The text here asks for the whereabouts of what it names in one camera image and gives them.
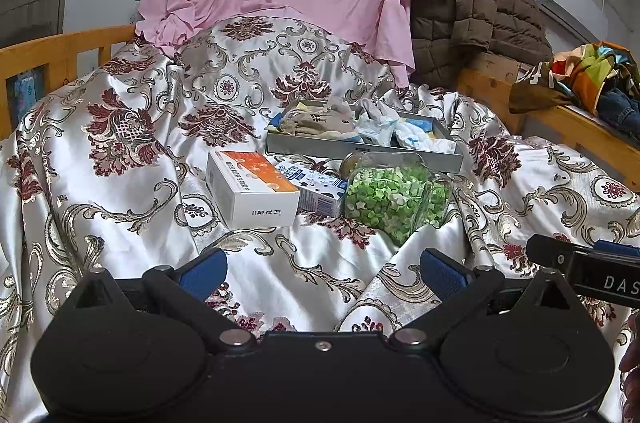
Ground grey-brown door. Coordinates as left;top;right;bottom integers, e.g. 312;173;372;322
0;0;69;51

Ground blue jeans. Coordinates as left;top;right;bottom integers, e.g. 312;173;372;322
597;87;640;134

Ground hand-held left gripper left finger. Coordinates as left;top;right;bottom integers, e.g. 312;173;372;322
62;248;253;350

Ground brown quilted jacket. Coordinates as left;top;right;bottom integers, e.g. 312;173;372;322
410;0;556;88

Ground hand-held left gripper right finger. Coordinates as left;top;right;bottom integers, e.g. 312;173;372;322
390;249;578;350

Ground grey tray with painted bottom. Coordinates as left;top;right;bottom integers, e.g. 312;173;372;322
265;99;466;174

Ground multicoloured cloth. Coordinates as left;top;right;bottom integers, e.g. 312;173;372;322
509;42;640;116

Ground white floral brocade blanket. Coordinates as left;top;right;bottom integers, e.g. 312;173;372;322
0;15;640;423

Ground light blue paper sheet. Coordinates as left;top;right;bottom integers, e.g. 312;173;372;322
11;70;47;126

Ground glass jar of green stars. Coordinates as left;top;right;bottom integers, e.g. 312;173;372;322
341;150;453;248

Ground white and orange medicine box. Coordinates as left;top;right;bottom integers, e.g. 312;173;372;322
206;150;302;231

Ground beige knitted sock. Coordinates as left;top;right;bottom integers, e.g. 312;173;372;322
278;114;321;138

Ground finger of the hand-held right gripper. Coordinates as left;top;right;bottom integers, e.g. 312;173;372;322
525;233;577;277
592;240;640;260

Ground blue striped white cloth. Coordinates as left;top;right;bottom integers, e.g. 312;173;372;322
394;119;457;154

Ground white and blue dotted box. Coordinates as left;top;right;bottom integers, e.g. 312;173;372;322
265;155;349;220

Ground wooden bed frame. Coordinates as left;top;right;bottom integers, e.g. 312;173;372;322
0;25;640;194

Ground person's right hand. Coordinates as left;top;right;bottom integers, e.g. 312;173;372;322
619;310;640;423

